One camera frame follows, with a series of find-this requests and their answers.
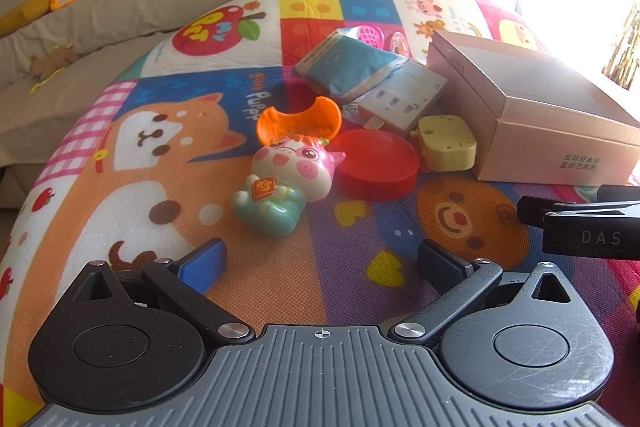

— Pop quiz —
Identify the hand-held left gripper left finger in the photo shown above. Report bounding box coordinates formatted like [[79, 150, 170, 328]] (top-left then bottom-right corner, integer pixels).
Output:
[[60, 239, 256, 349]]

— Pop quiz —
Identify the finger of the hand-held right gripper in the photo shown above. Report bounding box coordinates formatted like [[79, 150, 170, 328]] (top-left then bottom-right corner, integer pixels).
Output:
[[516, 195, 640, 229], [596, 184, 640, 204]]

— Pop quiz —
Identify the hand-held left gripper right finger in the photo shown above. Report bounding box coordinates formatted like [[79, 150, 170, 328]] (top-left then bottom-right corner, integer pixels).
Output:
[[390, 239, 588, 350]]

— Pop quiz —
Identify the pink cardboard box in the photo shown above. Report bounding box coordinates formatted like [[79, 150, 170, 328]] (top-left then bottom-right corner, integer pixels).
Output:
[[426, 29, 640, 188]]

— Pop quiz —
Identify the pink plastic mesh basket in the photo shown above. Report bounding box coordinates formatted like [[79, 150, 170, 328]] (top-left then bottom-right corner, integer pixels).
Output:
[[350, 23, 386, 52]]

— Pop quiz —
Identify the colourful printed play mat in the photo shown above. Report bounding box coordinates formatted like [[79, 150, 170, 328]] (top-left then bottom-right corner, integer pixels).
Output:
[[0, 0, 640, 408]]

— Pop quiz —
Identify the yellow cheese-shaped toy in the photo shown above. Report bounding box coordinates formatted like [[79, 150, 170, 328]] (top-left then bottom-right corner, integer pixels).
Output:
[[410, 114, 478, 172]]

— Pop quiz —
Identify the red round plastic lid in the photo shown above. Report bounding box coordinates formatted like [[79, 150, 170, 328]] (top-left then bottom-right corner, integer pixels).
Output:
[[327, 129, 421, 202]]

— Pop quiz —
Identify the pink pig toy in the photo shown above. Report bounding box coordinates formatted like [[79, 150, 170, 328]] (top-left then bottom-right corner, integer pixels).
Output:
[[231, 134, 347, 238]]

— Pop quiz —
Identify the orange plastic crescent shell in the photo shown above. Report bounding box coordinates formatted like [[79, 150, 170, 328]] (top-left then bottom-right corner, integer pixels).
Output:
[[256, 96, 343, 152]]

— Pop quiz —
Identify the blue tissue packet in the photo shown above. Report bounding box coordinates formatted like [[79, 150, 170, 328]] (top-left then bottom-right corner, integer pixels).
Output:
[[292, 28, 416, 104]]

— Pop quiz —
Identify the beige sofa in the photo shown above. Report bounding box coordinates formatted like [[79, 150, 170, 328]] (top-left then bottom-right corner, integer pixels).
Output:
[[0, 0, 311, 210]]

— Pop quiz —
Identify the small brown plush toy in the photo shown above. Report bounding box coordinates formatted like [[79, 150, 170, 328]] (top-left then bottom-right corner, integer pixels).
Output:
[[29, 46, 80, 80]]

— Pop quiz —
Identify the long yellow plush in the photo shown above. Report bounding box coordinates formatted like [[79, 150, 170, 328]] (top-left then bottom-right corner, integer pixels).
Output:
[[0, 0, 53, 36]]

